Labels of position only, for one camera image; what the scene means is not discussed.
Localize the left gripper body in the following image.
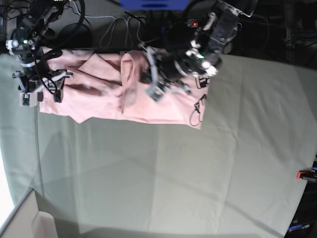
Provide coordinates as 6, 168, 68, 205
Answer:
139, 43, 192, 95

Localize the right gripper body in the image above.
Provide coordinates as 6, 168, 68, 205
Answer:
12, 69, 73, 95

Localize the pink printed t-shirt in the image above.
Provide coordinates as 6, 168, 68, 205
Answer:
39, 50, 209, 129

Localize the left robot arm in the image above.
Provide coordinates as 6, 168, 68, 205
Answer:
140, 0, 258, 102

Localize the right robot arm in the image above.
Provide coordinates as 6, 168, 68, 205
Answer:
6, 0, 86, 107

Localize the black round stool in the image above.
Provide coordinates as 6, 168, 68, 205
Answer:
58, 23, 92, 49

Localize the black power strip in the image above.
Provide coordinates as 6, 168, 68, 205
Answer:
186, 19, 199, 28

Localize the blue plastic box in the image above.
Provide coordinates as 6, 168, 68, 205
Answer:
120, 0, 189, 10

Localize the green table cloth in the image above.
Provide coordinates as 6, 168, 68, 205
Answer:
0, 55, 317, 238

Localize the white cardboard box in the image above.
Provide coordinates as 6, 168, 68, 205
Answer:
0, 188, 58, 238

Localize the red black clamp right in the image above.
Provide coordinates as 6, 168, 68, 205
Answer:
297, 167, 317, 182

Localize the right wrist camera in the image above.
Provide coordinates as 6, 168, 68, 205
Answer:
19, 92, 38, 107

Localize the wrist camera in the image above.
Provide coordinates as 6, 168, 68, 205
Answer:
19, 92, 38, 107
146, 84, 165, 102

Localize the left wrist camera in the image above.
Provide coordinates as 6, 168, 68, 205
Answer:
146, 84, 165, 102

